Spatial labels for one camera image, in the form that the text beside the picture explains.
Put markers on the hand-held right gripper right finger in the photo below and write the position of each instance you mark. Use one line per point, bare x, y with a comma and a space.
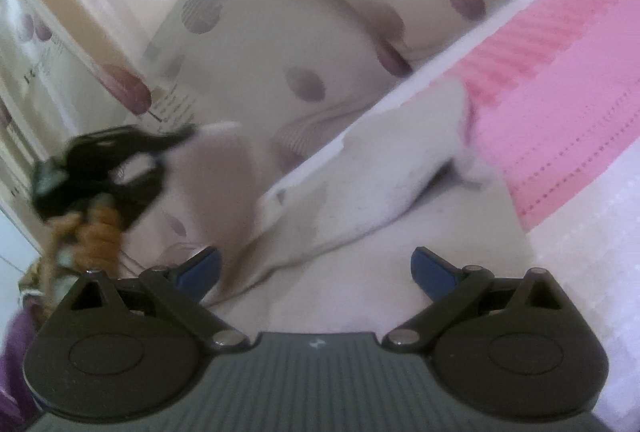
432, 273

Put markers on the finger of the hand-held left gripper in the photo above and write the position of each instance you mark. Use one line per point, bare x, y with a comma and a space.
160, 139
147, 197

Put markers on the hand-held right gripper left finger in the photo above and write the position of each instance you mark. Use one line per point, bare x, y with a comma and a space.
197, 269

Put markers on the beige small garment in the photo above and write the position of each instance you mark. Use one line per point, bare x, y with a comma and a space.
380, 182

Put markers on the person's left hand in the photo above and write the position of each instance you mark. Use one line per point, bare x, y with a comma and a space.
95, 234

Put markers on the white waffle blanket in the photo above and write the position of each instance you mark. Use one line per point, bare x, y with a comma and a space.
595, 272

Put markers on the leaf-patterned beige pillow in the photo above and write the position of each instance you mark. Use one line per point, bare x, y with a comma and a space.
300, 41

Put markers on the white bed sheet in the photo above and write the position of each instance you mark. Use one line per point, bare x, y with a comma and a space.
390, 104

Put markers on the purple cloth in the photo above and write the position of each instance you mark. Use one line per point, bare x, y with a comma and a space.
15, 362

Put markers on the pink towel blanket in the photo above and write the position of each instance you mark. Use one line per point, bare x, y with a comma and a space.
560, 86

